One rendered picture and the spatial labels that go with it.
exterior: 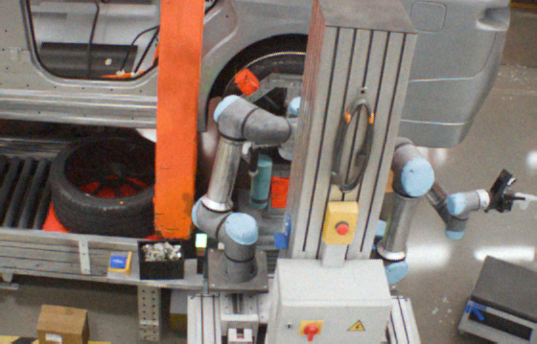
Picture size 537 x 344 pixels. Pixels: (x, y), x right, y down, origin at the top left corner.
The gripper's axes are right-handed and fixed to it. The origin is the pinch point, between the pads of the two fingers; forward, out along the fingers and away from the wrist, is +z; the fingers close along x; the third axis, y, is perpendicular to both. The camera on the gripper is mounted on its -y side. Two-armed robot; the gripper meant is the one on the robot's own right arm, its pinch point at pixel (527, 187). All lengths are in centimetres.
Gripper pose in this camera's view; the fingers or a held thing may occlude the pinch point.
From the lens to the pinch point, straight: 304.7
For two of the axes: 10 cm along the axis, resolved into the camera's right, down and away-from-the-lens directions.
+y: -0.5, 8.8, 4.8
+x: 3.1, 4.7, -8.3
